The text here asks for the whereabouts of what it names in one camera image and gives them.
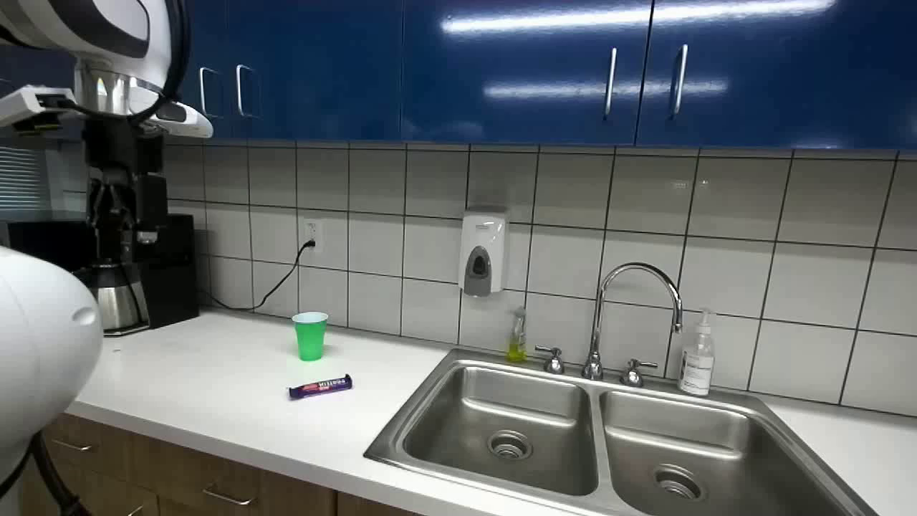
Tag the purple protein snack bar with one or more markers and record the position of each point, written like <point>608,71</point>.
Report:
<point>322,385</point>

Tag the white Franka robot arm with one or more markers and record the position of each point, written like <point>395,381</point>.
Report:
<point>44,346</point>

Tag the black coffee maker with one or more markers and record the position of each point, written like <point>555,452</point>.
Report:
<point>173,273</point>

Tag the steel sink drain strainer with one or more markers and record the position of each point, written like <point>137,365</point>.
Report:
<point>677,482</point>
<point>508,445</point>

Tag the blue cabinet door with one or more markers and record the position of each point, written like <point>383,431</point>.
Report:
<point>318,67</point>
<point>527,67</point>
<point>792,75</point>
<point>201,40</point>

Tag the stainless steel double sink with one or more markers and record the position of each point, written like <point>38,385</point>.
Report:
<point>575,439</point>

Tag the clear pump soap bottle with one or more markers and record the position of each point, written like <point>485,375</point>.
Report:
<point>697,363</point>

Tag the steel coffee carafe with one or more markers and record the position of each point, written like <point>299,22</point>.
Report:
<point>113,302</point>

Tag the wrist camera on white mount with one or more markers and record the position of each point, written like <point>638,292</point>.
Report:
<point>181,118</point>

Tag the white wall soap dispenser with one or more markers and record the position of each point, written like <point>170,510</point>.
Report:
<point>484,252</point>

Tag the green plastic cup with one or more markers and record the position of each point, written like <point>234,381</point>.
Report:
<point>312,338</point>

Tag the wooden drawer front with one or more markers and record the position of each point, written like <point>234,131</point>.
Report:
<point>191,474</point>
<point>105,449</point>

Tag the chrome gooseneck faucet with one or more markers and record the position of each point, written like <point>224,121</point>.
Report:
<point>611,287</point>

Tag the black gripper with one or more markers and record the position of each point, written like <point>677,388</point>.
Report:
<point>123,148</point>

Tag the white wall outlet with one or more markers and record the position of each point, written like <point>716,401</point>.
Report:
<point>312,230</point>

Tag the yellow-green dish soap bottle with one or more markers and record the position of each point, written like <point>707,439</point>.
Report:
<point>518,342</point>

